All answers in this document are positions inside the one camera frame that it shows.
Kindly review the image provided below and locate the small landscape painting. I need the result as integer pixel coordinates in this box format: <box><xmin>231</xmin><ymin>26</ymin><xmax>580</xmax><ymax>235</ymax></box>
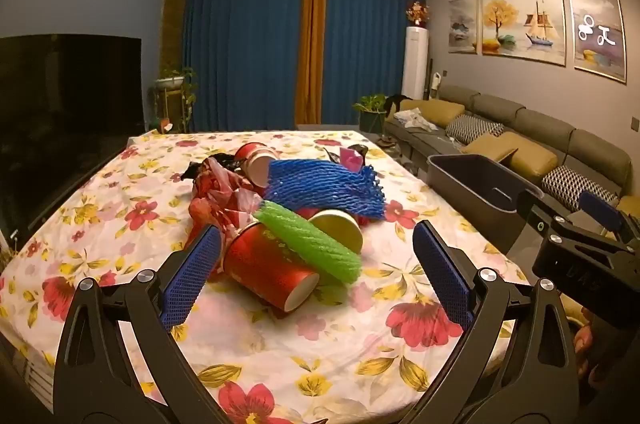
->
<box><xmin>448</xmin><ymin>0</ymin><xmax>479</xmax><ymax>54</ymax></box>

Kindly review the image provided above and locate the white crumpled cloth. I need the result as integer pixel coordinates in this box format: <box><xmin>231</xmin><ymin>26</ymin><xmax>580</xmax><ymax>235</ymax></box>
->
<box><xmin>395</xmin><ymin>108</ymin><xmax>436</xmax><ymax>131</ymax></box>

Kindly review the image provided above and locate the red paper cup gold rim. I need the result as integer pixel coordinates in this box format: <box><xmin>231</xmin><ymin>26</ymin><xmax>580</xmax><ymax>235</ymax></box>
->
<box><xmin>222</xmin><ymin>221</ymin><xmax>321</xmax><ymax>311</ymax></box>
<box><xmin>306</xmin><ymin>209</ymin><xmax>364</xmax><ymax>255</ymax></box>

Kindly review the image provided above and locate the white standing air conditioner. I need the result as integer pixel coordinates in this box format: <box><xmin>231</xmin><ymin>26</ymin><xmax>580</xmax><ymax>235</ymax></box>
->
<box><xmin>402</xmin><ymin>26</ymin><xmax>431</xmax><ymax>100</ymax></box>

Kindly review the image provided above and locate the blue curtain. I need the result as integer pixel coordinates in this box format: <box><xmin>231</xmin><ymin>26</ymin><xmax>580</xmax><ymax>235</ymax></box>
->
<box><xmin>181</xmin><ymin>0</ymin><xmax>307</xmax><ymax>134</ymax></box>
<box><xmin>319</xmin><ymin>0</ymin><xmax>427</xmax><ymax>127</ymax></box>

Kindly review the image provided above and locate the orange curtain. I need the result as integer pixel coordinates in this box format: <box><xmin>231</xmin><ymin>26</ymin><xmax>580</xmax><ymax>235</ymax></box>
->
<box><xmin>295</xmin><ymin>0</ymin><xmax>328</xmax><ymax>125</ymax></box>

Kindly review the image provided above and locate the black television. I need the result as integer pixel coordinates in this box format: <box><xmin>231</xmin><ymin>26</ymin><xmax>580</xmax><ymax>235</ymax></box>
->
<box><xmin>0</xmin><ymin>33</ymin><xmax>147</xmax><ymax>250</ymax></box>

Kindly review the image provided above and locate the trailing plant in white pot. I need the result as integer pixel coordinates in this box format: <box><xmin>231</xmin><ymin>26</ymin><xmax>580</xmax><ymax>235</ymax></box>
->
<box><xmin>152</xmin><ymin>67</ymin><xmax>198</xmax><ymax>132</ymax></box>

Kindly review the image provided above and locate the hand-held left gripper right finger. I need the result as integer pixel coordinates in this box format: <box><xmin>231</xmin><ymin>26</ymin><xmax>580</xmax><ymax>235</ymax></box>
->
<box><xmin>400</xmin><ymin>219</ymin><xmax>581</xmax><ymax>424</ymax></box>

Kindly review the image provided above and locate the person's right hand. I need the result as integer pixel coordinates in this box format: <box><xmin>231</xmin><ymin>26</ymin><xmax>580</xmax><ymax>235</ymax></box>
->
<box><xmin>574</xmin><ymin>323</ymin><xmax>607</xmax><ymax>379</ymax></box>

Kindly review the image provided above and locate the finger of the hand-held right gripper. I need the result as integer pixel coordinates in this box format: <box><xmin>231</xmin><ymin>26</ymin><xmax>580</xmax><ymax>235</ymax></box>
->
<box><xmin>516</xmin><ymin>189</ymin><xmax>633</xmax><ymax>257</ymax></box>
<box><xmin>579</xmin><ymin>191</ymin><xmax>640</xmax><ymax>245</ymax></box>

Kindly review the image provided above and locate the green foam net sleeve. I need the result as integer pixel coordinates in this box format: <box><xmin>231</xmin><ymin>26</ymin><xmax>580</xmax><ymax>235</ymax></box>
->
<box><xmin>252</xmin><ymin>200</ymin><xmax>363</xmax><ymax>284</ymax></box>

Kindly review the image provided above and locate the blue foam net sleeve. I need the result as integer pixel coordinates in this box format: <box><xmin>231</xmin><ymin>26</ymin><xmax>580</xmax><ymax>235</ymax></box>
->
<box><xmin>262</xmin><ymin>158</ymin><xmax>387</xmax><ymax>220</ymax></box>

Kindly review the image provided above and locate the pink red plastic bag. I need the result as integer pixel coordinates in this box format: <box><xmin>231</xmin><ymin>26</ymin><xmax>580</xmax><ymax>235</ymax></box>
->
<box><xmin>187</xmin><ymin>157</ymin><xmax>263</xmax><ymax>255</ymax></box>

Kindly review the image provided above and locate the black white patterned cushion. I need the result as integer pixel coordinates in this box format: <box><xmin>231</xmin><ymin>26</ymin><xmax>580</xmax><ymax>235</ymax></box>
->
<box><xmin>446</xmin><ymin>114</ymin><xmax>503</xmax><ymax>146</ymax></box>
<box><xmin>542</xmin><ymin>167</ymin><xmax>621</xmax><ymax>211</ymax></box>

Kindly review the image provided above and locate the orange white paper cup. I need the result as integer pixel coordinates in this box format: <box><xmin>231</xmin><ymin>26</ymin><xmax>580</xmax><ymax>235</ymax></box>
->
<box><xmin>234</xmin><ymin>143</ymin><xmax>282</xmax><ymax>187</ymax></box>

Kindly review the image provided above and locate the purple landscape painting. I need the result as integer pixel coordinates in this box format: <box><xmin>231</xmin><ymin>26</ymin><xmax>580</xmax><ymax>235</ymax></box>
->
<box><xmin>568</xmin><ymin>0</ymin><xmax>627</xmax><ymax>82</ymax></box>

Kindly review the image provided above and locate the artificial flower bouquet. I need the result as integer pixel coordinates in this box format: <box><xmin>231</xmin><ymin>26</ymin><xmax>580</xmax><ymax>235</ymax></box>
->
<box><xmin>405</xmin><ymin>1</ymin><xmax>430</xmax><ymax>28</ymax></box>

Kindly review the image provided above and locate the yellow cushion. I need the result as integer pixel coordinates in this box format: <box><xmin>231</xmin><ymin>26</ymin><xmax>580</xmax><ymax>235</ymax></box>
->
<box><xmin>619</xmin><ymin>195</ymin><xmax>640</xmax><ymax>230</ymax></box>
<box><xmin>462</xmin><ymin>131</ymin><xmax>518</xmax><ymax>162</ymax></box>
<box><xmin>400</xmin><ymin>98</ymin><xmax>466</xmax><ymax>126</ymax></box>
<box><xmin>505</xmin><ymin>139</ymin><xmax>558</xmax><ymax>180</ymax></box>

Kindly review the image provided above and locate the plant in green pot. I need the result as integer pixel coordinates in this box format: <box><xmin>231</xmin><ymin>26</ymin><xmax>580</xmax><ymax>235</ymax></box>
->
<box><xmin>352</xmin><ymin>94</ymin><xmax>388</xmax><ymax>135</ymax></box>

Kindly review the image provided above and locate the grey plastic bin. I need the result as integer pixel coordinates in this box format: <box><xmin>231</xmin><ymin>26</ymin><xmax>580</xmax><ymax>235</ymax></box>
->
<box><xmin>426</xmin><ymin>153</ymin><xmax>545</xmax><ymax>255</ymax></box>

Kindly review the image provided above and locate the brown wooden door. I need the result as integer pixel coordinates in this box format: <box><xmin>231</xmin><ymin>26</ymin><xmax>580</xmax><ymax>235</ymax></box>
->
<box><xmin>162</xmin><ymin>0</ymin><xmax>189</xmax><ymax>72</ymax></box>

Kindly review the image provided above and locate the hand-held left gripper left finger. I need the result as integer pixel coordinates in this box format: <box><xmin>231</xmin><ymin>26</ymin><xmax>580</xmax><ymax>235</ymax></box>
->
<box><xmin>52</xmin><ymin>223</ymin><xmax>231</xmax><ymax>424</ymax></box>

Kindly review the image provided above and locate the dark coffee table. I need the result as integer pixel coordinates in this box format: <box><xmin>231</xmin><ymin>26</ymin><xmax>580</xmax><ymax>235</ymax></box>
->
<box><xmin>381</xmin><ymin>133</ymin><xmax>427</xmax><ymax>177</ymax></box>

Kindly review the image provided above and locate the gold plant stand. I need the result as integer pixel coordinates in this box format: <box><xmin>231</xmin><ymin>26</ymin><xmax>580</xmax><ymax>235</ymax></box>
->
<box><xmin>156</xmin><ymin>88</ymin><xmax>190</xmax><ymax>134</ymax></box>

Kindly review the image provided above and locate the grey sofa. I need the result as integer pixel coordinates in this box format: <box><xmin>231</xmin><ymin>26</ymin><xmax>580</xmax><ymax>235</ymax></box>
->
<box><xmin>382</xmin><ymin>84</ymin><xmax>640</xmax><ymax>245</ymax></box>

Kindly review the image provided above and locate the wide tree and sailboat painting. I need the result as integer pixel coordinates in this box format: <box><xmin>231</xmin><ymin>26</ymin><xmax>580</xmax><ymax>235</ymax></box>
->
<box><xmin>481</xmin><ymin>0</ymin><xmax>567</xmax><ymax>66</ymax></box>

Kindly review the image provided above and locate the floral tablecloth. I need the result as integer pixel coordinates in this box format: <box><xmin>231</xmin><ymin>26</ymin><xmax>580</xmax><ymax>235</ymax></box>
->
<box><xmin>0</xmin><ymin>130</ymin><xmax>531</xmax><ymax>424</ymax></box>

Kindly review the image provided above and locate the pink plastic wrapper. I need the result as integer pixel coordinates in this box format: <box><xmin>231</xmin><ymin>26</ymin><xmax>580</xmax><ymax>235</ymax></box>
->
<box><xmin>339</xmin><ymin>148</ymin><xmax>368</xmax><ymax>171</ymax></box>

